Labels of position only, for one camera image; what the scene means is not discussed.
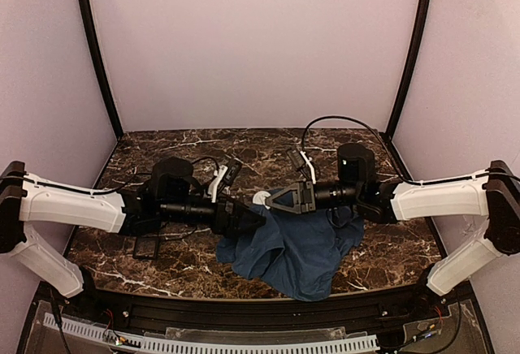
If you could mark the left black frame post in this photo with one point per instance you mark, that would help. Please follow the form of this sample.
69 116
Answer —
86 13

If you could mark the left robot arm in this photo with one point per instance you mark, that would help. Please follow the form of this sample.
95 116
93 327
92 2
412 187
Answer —
170 194

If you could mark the blue garment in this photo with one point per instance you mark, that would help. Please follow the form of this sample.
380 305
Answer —
297 255

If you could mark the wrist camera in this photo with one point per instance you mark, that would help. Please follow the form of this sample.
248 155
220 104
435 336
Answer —
302 164
225 177

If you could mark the right black frame post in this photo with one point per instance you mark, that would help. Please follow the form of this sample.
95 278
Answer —
415 42

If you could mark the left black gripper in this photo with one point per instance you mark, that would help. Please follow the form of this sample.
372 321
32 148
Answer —
224 216

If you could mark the white slotted cable duct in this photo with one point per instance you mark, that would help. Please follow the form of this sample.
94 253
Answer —
212 341

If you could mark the black square box lower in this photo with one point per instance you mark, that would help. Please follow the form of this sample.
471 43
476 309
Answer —
146 248

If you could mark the black front rail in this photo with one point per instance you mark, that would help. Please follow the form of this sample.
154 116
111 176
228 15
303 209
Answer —
372 311

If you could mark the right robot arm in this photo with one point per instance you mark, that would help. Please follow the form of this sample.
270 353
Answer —
492 193

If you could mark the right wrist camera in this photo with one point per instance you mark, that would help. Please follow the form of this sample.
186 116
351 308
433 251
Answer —
302 164

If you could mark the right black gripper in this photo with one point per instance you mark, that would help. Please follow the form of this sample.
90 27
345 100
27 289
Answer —
306 196

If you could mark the black frame post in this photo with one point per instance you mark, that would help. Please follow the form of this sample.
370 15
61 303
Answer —
415 42
86 13

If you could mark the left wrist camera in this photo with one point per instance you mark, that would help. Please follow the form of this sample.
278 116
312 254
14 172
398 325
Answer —
225 177

